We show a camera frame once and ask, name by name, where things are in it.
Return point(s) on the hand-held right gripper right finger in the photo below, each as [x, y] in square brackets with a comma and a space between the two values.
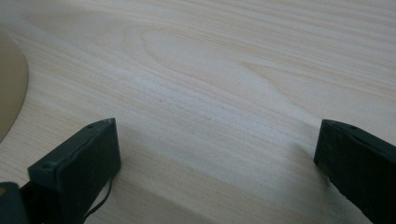
[361, 168]

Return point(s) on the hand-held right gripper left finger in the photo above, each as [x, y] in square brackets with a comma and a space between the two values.
[77, 168]

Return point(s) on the beige strainer bowl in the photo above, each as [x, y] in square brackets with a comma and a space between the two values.
[11, 87]

